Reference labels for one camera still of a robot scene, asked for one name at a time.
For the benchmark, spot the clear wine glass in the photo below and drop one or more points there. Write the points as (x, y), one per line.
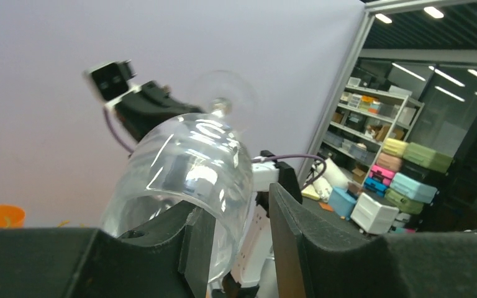
(198, 158)

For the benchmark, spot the metal storage shelf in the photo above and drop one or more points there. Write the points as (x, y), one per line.
(363, 120)

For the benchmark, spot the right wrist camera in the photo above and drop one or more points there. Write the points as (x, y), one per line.
(110, 80)

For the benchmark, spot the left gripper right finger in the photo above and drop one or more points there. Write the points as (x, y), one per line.
(327, 257)

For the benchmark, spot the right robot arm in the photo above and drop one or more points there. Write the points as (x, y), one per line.
(244, 275)

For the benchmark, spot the stack of coloured cases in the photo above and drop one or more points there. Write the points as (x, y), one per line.
(405, 178)

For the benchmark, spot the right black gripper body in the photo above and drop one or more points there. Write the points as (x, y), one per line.
(141, 111)

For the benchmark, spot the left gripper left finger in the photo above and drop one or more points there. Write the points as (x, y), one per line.
(90, 259)

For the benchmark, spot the orange plastic glass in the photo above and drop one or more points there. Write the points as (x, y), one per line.
(11, 216)

